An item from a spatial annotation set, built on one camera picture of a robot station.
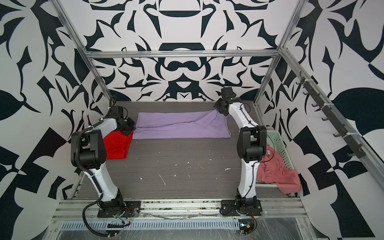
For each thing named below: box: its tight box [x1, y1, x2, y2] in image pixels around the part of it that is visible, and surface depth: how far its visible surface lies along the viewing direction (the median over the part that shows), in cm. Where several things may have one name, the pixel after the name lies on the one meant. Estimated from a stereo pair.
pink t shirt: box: [256, 144, 302, 195], surface depth 82 cm
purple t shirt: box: [132, 109, 232, 140], surface depth 104 cm
